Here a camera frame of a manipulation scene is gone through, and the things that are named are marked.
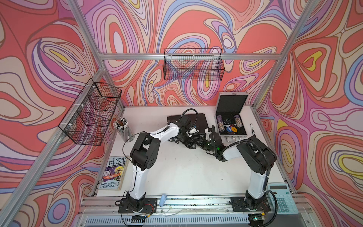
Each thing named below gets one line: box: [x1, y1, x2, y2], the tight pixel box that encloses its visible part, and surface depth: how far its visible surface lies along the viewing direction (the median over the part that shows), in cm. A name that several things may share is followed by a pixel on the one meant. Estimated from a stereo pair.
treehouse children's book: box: [98, 155, 130, 191], surface depth 83 cm
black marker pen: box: [250, 123, 256, 137], surface depth 106 cm
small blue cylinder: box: [158, 193, 167, 208], surface depth 75 cm
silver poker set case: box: [214, 91, 250, 142], surface depth 106 cm
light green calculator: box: [267, 182, 299, 215], surface depth 75 cm
